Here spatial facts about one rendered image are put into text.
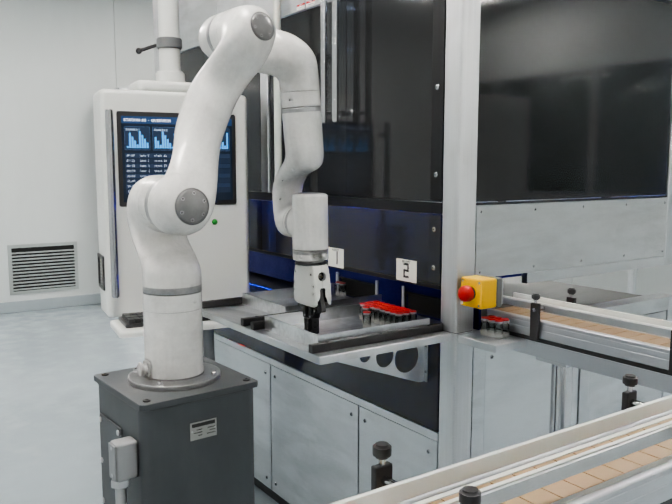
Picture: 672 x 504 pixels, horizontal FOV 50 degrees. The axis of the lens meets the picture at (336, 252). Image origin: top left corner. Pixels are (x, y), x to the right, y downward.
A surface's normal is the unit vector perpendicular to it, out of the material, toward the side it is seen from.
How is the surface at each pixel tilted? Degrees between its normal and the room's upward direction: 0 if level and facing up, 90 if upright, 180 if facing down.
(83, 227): 90
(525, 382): 90
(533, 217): 90
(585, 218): 90
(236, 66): 123
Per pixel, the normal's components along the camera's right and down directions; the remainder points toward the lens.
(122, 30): 0.56, 0.10
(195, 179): 0.66, -0.34
